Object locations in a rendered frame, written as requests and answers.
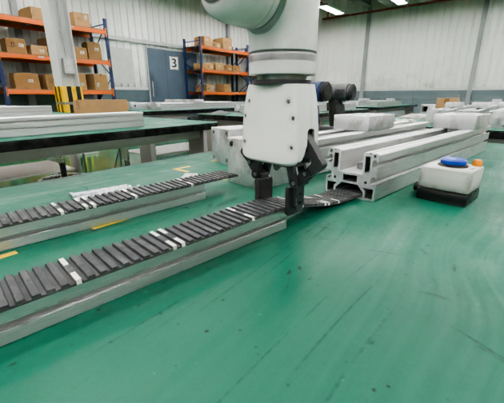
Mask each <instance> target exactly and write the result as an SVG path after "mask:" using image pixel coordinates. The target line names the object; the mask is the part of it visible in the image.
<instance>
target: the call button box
mask: <svg viewBox="0 0 504 403"><path fill-rule="evenodd" d="M483 170H484V166H472V165H471V164H466V165H465V166H453V165H447V164H443V163H441V162H440V160H437V161H434V162H431V163H428V164H426V165H424V166H422V167H421V171H420V176H419V181H418V182H415V183H414V190H416V191H417V193H416V198H421V199H426V200H430V201H433V202H441V203H445V204H449V205H456V206H460V207H466V206H468V205H469V204H470V203H471V202H472V201H473V200H475V199H476V198H477V197H478V192H479V188H478V187H479V186H480V185H481V180H482V175H483Z"/></svg>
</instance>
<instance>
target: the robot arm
mask: <svg viewBox="0 0 504 403"><path fill-rule="evenodd" d="M201 1H202V4H203V6H204V8H205V10H206V11H207V13H208V14H209V15H210V16H211V17H212V18H215V19H216V20H218V21H220V22H223V23H225V24H228V25H232V26H238V27H241V28H246V29H247V32H248V35H249V75H250V76H257V80H253V81H252V85H248V90H247V93H246V101H245V108H244V116H243V128H242V148H241V154H242V156H243V157H244V158H245V159H246V160H247V164H248V166H249V167H250V169H251V170H252V172H251V175H252V177H253V178H255V200H258V199H259V198H261V199H263V198H272V190H273V178H272V176H269V174H270V169H271V166H272V164H275V165H279V166H286V170H287V175H288V179H289V183H290V186H288V187H286V196H285V215H287V216H290V215H293V214H295V213H299V212H301V211H302V207H303V199H304V185H307V184H308V183H309V180H310V179H312V178H313V177H314V176H315V175H316V174H318V173H319V172H320V171H322V170H324V169H325V168H326V167H327V161H326V159H325V158H324V156H323V154H322V152H321V150H320V149H319V148H318V103H317V95H316V89H315V84H311V80H306V79H307V77H309V76H314V75H315V73H316V59H317V45H318V20H319V6H320V0H201ZM263 162H264V164H263ZM306 162H311V163H310V165H309V166H308V167H307V168H306ZM295 167H298V175H297V171H296V168H295Z"/></svg>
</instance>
